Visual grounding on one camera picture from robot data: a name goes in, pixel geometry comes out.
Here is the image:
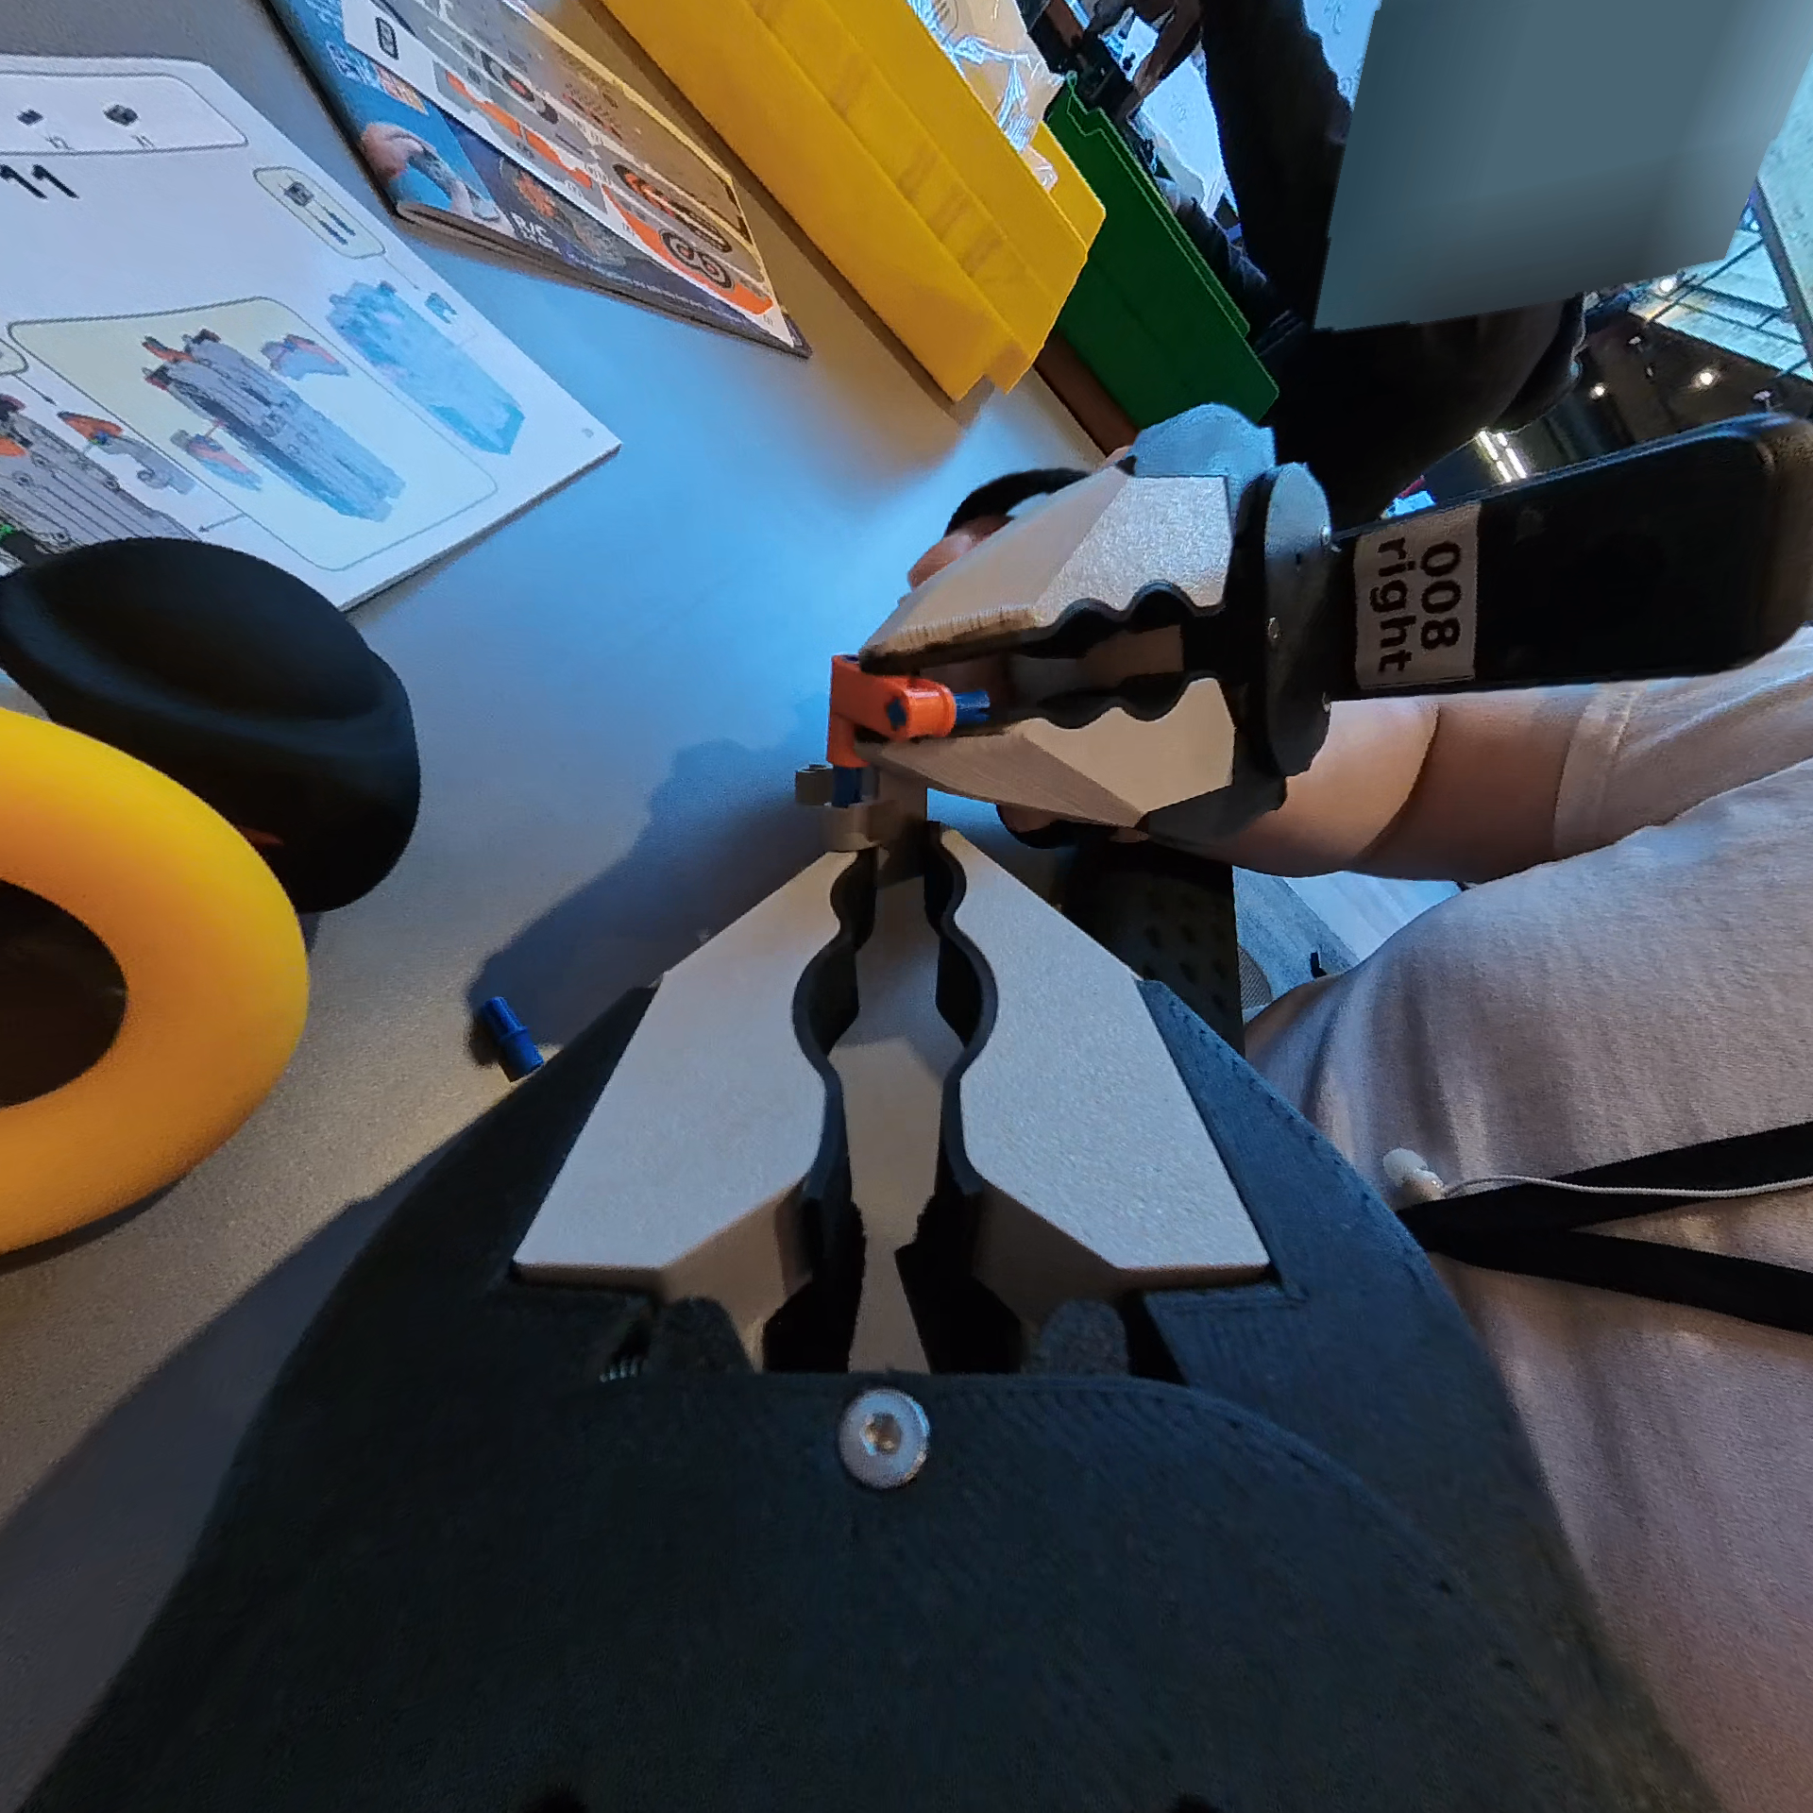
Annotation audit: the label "orange connector with blue pins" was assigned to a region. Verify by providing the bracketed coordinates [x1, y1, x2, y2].
[826, 653, 993, 773]

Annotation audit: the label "printed sticker sheet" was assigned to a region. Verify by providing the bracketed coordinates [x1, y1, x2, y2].
[338, 0, 799, 344]

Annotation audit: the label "green storage bin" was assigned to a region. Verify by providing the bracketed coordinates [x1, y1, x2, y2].
[1047, 76, 1279, 428]

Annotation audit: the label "open instruction booklet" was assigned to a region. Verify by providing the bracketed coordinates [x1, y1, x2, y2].
[0, 56, 624, 614]

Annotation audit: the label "grey desk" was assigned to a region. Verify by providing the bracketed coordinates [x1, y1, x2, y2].
[0, 0, 1135, 1560]

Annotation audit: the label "nested yellow storage bins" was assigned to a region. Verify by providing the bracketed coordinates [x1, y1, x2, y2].
[602, 0, 1110, 408]

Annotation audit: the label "yellow foam ring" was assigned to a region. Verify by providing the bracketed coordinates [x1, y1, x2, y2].
[0, 705, 315, 1259]

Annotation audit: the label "black foam wheel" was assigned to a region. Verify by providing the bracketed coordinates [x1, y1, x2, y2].
[0, 538, 423, 917]

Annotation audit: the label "clear plastic wrap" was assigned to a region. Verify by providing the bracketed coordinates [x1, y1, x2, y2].
[905, 0, 1067, 192]

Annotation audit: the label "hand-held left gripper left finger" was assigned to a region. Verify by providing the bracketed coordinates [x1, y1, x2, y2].
[509, 851, 868, 1367]

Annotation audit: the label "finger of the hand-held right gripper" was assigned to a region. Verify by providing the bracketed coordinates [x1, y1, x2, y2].
[857, 665, 1242, 827]
[857, 470, 1235, 679]

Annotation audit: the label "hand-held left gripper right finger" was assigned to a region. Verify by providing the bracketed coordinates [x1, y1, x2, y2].
[923, 827, 1270, 1355]

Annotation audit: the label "person's right hand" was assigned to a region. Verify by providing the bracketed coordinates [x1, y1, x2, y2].
[905, 514, 1026, 594]

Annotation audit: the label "person's right forearm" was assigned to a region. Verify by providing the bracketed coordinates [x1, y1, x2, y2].
[1261, 681, 1616, 886]

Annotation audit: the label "grey angled brick piece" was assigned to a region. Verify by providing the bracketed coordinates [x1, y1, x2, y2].
[793, 765, 930, 851]

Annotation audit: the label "small colourful booklet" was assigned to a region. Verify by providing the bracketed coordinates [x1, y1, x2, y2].
[265, 0, 812, 362]

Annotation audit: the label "person's torso in white shirt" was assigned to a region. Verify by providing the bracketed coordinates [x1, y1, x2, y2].
[1247, 623, 1813, 1813]

